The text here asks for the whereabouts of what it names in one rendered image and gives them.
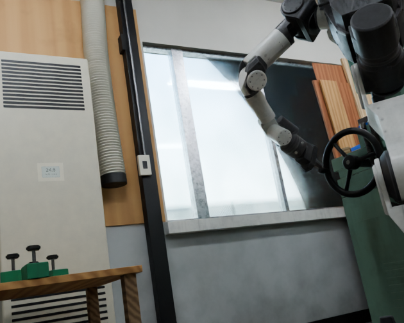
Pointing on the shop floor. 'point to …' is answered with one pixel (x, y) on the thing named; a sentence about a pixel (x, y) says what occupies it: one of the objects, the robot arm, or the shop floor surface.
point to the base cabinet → (381, 256)
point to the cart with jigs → (65, 284)
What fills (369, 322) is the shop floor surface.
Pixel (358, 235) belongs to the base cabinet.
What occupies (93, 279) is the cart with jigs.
